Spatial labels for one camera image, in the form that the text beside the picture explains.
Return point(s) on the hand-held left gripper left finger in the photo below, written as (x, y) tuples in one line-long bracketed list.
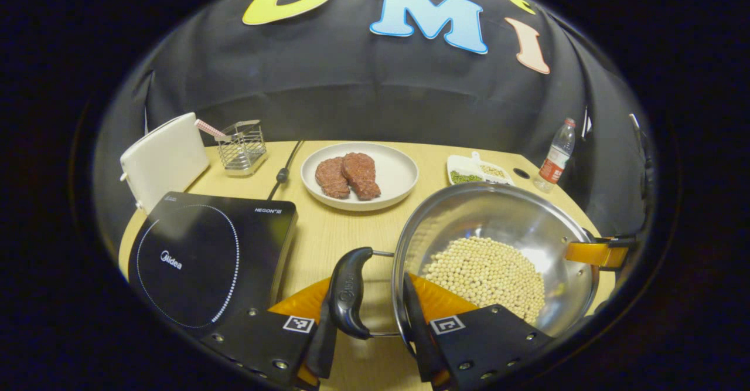
[(321, 353)]

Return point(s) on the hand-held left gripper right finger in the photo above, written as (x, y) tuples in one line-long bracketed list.
[(419, 332)]

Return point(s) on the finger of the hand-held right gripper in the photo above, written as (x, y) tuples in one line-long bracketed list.
[(592, 254)]

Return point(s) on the stainless steel pot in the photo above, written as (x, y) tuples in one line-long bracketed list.
[(469, 215)]

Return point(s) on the black induction cooktop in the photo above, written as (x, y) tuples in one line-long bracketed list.
[(193, 250)]

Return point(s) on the pile of soybeans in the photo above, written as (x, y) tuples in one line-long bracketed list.
[(486, 274)]

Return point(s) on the clear plastic water bottle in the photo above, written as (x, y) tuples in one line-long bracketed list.
[(554, 162)]

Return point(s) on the pile of pale yellow beans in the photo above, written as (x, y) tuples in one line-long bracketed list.
[(493, 171)]

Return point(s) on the pile of green beans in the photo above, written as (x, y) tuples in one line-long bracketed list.
[(466, 177)]

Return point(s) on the white divided dish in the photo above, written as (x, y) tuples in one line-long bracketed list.
[(460, 162)]

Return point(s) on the white round plate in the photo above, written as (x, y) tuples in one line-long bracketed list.
[(395, 171)]

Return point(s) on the brown meat patty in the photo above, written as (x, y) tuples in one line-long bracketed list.
[(362, 175), (331, 177)]

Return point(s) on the pink striped stick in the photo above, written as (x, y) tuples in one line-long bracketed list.
[(208, 128)]

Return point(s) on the white toaster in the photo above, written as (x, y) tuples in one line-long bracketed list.
[(164, 156)]

